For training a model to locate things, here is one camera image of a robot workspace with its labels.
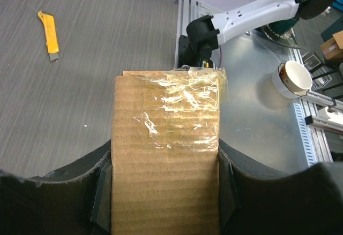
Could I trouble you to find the yellow utility knife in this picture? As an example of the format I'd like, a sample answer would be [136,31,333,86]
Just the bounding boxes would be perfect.
[38,11,59,62]

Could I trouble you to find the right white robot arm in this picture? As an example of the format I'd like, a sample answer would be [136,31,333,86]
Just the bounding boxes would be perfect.
[177,0,334,68]

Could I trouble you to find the slotted grey cable duct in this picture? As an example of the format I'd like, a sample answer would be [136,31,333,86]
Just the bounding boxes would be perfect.
[293,99,317,167]

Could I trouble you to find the cardboard box in background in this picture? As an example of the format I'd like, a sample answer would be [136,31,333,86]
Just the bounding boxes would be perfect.
[320,31,343,61]

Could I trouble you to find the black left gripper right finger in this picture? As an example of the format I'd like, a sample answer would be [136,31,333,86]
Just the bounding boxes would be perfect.
[218,141,342,234]

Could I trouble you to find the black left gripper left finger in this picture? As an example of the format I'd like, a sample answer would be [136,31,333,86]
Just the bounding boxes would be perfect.
[1,141,112,234]

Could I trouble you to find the white bowl in background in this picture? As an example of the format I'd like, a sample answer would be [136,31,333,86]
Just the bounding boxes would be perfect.
[272,60,313,99]

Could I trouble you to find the brown cardboard express box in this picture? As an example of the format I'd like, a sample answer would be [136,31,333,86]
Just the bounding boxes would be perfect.
[111,67,228,234]

